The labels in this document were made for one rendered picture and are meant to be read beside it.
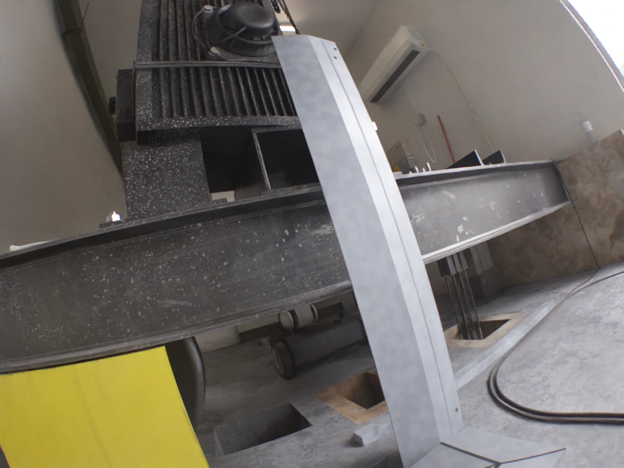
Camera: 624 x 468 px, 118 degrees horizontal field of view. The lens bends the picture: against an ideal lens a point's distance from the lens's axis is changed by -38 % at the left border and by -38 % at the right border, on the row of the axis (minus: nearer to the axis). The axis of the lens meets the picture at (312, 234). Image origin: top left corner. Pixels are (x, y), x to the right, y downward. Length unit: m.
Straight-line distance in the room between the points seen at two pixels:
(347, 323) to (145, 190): 1.37
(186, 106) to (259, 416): 1.13
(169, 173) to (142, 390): 0.47
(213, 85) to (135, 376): 0.73
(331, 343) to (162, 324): 1.20
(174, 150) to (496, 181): 1.15
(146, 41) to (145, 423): 0.94
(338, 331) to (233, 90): 1.36
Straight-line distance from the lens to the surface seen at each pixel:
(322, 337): 1.71
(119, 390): 0.64
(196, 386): 0.96
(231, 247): 0.69
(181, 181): 0.73
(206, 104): 0.80
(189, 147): 0.77
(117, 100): 1.19
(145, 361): 0.61
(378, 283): 0.59
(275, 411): 1.32
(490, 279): 2.26
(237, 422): 1.31
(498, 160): 1.37
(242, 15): 0.99
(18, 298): 0.83
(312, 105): 0.69
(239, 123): 0.79
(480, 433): 0.76
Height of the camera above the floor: 0.44
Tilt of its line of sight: 10 degrees up
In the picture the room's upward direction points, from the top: 17 degrees counter-clockwise
